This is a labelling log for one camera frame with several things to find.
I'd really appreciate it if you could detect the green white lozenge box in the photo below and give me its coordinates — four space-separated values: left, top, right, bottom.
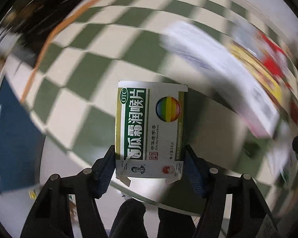
115 81 188 186

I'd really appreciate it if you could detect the red white sugar bag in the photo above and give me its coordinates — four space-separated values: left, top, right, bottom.
228 31 290 107

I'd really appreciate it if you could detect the blue kitchen cabinet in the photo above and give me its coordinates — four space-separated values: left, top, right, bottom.
0 78 45 193

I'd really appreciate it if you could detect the green white checkered tablecloth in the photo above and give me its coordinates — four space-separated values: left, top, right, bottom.
20 0 298 219

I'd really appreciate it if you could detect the white pink medicine box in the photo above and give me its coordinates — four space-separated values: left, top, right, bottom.
160 21 279 138

